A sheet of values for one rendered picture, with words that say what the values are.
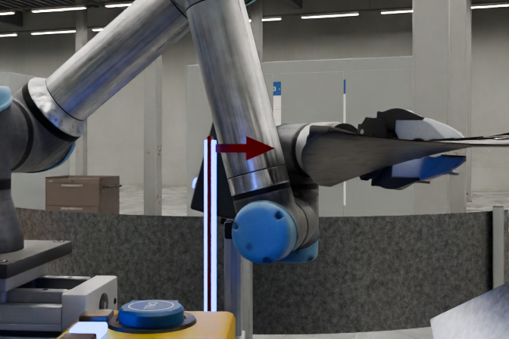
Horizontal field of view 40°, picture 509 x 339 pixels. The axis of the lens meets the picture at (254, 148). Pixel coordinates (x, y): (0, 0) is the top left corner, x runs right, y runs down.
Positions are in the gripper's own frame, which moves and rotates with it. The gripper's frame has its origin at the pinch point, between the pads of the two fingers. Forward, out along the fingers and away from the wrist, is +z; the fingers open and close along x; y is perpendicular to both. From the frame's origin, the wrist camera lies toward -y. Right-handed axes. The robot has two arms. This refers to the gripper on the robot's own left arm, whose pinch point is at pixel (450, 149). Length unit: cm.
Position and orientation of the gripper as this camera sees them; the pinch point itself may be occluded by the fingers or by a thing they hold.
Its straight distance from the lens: 76.9
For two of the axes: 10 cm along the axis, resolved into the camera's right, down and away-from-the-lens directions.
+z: 5.7, 0.0, -8.2
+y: 8.1, 1.1, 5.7
